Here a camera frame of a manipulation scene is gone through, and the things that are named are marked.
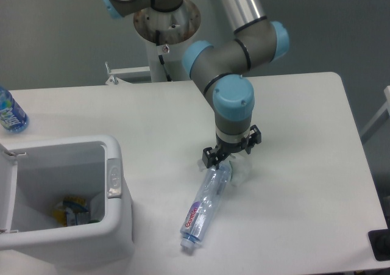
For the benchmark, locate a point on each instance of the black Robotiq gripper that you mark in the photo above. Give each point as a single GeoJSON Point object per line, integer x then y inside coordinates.
{"type": "Point", "coordinates": [214, 156]}

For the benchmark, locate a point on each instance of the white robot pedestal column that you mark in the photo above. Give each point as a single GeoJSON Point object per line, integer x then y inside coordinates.
{"type": "Point", "coordinates": [167, 35]}

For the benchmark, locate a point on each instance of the white frame at right edge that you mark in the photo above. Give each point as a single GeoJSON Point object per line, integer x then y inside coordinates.
{"type": "Point", "coordinates": [378, 119]}

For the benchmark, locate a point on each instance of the black device at table edge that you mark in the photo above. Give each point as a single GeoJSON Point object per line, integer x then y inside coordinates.
{"type": "Point", "coordinates": [379, 241]}

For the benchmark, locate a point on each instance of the white tissue paper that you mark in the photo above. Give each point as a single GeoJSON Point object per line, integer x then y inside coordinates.
{"type": "Point", "coordinates": [234, 170]}

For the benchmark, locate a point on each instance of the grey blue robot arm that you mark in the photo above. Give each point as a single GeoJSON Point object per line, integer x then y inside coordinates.
{"type": "Point", "coordinates": [218, 72]}

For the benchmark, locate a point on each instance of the white plastic trash can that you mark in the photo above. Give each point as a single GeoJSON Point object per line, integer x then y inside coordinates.
{"type": "Point", "coordinates": [36, 176]}

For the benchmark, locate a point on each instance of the blue labelled water bottle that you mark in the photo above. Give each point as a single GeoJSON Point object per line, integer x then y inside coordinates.
{"type": "Point", "coordinates": [13, 117]}

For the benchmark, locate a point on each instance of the clear crushed plastic bottle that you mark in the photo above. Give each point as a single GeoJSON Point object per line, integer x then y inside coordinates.
{"type": "Point", "coordinates": [204, 206]}

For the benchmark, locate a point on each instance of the yellow blue snack wrapper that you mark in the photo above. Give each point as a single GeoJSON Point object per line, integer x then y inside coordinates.
{"type": "Point", "coordinates": [72, 211]}

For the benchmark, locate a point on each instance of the white pedestal base frame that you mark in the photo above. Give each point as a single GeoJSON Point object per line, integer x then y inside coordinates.
{"type": "Point", "coordinates": [137, 75]}

